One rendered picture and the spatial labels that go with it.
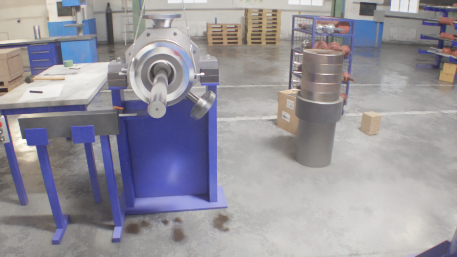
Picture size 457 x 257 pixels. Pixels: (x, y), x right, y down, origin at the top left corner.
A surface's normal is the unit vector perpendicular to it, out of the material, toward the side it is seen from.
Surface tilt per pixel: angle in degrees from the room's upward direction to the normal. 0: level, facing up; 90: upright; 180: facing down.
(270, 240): 0
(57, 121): 90
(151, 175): 90
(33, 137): 90
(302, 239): 0
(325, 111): 90
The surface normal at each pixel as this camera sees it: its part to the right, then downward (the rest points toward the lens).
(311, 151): -0.37, 0.33
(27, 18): 0.13, 0.36
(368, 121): -0.95, 0.11
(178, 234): 0.00, -0.93
